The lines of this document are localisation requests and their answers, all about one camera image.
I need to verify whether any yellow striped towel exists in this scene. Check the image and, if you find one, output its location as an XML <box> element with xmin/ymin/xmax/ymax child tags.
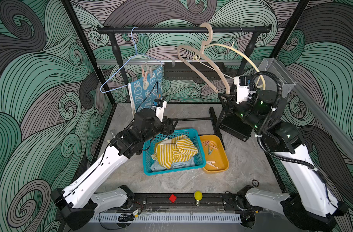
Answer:
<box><xmin>151</xmin><ymin>135</ymin><xmax>198</xmax><ymax>170</ymax></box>

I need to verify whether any light blue terry towel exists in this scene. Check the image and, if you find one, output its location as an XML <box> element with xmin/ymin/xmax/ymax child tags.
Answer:
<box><xmin>150</xmin><ymin>157</ymin><xmax>195</xmax><ymax>172</ymax></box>

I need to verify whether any orange clothespin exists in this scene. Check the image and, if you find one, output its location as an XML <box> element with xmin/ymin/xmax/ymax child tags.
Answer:
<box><xmin>202</xmin><ymin>141</ymin><xmax>218</xmax><ymax>149</ymax></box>

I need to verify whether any mint green clothespin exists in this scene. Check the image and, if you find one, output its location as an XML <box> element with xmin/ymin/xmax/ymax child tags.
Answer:
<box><xmin>208</xmin><ymin>147</ymin><xmax>216</xmax><ymax>155</ymax></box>

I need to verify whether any cream plastic hanger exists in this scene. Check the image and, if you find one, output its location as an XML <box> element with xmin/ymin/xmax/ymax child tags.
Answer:
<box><xmin>193</xmin><ymin>27</ymin><xmax>266</xmax><ymax>90</ymax></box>

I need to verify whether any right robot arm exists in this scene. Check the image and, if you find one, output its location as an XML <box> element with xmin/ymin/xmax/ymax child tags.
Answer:
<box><xmin>223</xmin><ymin>71</ymin><xmax>348</xmax><ymax>232</ymax></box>

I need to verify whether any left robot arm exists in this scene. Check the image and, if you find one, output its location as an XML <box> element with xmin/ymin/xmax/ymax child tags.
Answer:
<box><xmin>50</xmin><ymin>109</ymin><xmax>178</xmax><ymax>231</ymax></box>

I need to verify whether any teal plastic basket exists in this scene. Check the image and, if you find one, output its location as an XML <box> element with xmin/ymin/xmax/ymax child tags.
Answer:
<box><xmin>143</xmin><ymin>129</ymin><xmax>206</xmax><ymax>176</ymax></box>

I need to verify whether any blue rabbit print towel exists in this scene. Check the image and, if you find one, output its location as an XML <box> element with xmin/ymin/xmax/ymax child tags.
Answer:
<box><xmin>129</xmin><ymin>66</ymin><xmax>163</xmax><ymax>115</ymax></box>

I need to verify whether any pink clothespin on blue towel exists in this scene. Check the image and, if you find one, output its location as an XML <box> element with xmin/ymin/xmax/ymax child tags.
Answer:
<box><xmin>141</xmin><ymin>65</ymin><xmax>149</xmax><ymax>90</ymax></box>

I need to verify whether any orange plastic tray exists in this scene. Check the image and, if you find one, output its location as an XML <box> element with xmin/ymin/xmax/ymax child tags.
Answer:
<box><xmin>200</xmin><ymin>134</ymin><xmax>229</xmax><ymax>174</ymax></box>

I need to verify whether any grey clothespin on blue towel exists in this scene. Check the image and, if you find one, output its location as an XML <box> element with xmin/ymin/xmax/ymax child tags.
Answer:
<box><xmin>146</xmin><ymin>65</ymin><xmax>153</xmax><ymax>77</ymax></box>

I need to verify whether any red diamond marker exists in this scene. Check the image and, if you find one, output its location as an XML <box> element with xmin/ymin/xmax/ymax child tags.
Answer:
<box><xmin>169</xmin><ymin>194</ymin><xmax>177</xmax><ymax>204</ymax></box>

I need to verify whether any yellow ball knob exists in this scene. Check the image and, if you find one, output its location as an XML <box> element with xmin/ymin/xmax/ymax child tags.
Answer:
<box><xmin>194</xmin><ymin>191</ymin><xmax>203</xmax><ymax>206</ymax></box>

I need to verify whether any black clothes rack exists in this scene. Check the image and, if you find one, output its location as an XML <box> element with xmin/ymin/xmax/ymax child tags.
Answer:
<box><xmin>97</xmin><ymin>24</ymin><xmax>273</xmax><ymax>140</ymax></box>

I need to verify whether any round floor marker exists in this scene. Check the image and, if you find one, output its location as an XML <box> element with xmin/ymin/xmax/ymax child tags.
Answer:
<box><xmin>251</xmin><ymin>179</ymin><xmax>259</xmax><ymax>187</ymax></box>

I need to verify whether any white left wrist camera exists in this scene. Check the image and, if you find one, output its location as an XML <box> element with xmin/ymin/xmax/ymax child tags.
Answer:
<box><xmin>151</xmin><ymin>99</ymin><xmax>167</xmax><ymax>122</ymax></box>

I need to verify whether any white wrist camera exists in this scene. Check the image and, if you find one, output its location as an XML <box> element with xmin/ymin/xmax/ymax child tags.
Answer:
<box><xmin>151</xmin><ymin>99</ymin><xmax>167</xmax><ymax>122</ymax></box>
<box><xmin>234</xmin><ymin>75</ymin><xmax>256</xmax><ymax>104</ymax></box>

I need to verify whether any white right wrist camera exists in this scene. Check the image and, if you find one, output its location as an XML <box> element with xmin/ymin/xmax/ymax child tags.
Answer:
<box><xmin>234</xmin><ymin>75</ymin><xmax>256</xmax><ymax>104</ymax></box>

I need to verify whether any black wall light panel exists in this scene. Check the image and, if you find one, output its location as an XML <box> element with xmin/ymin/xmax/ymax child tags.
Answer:
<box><xmin>164</xmin><ymin>62</ymin><xmax>220</xmax><ymax>80</ymax></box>

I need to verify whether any light blue wire hanger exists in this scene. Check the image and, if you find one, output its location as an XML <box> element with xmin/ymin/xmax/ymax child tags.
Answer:
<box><xmin>100</xmin><ymin>26</ymin><xmax>162</xmax><ymax>94</ymax></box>

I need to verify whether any white slotted cable duct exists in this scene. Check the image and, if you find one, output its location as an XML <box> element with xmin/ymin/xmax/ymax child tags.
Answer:
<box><xmin>89</xmin><ymin>213</ymin><xmax>242</xmax><ymax>224</ymax></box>

